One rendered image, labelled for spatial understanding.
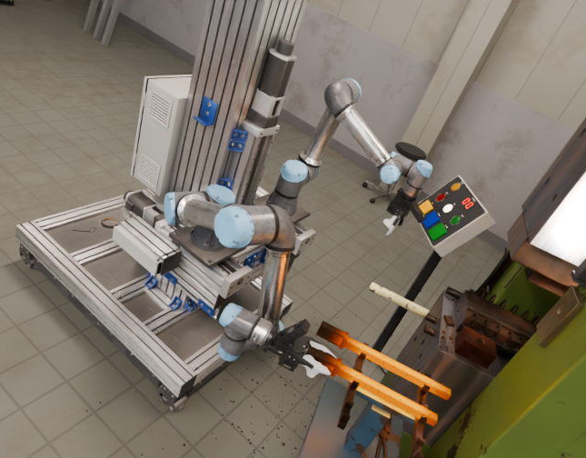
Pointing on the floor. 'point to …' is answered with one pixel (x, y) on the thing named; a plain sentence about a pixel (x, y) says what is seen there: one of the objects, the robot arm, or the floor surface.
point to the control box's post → (407, 299)
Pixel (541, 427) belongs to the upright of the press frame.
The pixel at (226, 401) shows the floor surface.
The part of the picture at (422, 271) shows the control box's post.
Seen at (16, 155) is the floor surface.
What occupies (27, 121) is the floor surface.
